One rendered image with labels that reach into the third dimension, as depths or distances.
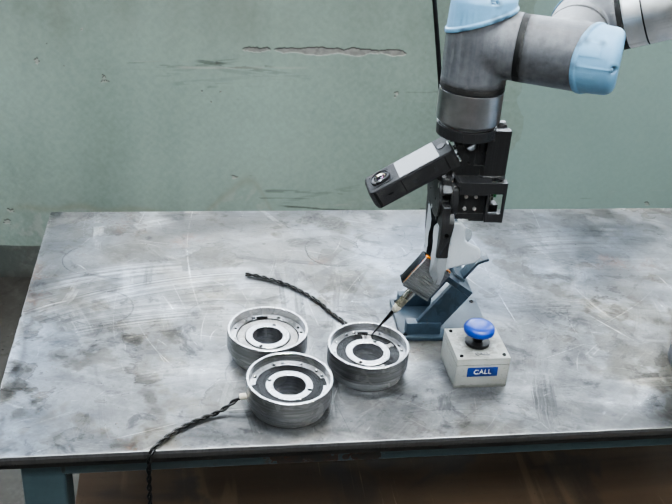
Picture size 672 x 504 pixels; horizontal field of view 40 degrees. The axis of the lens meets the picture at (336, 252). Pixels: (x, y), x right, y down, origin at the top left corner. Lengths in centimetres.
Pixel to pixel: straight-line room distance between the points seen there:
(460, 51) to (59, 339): 64
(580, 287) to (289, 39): 144
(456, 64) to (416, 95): 174
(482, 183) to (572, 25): 21
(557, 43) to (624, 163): 210
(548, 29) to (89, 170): 198
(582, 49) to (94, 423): 69
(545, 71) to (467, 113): 10
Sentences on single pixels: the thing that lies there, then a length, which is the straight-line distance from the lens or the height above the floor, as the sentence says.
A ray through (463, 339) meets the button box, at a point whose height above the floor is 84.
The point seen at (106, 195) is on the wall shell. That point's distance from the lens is 285.
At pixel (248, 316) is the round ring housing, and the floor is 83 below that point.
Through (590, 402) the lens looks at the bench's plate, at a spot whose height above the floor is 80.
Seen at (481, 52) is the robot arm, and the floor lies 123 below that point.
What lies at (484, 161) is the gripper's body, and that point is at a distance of 111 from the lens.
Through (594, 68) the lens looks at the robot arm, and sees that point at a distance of 102.
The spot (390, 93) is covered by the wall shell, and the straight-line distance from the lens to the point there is 277.
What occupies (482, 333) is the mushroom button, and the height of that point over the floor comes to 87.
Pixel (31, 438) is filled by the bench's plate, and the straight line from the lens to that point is 112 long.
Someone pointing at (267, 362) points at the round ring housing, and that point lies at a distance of 116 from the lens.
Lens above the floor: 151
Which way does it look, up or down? 29 degrees down
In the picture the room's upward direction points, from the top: 4 degrees clockwise
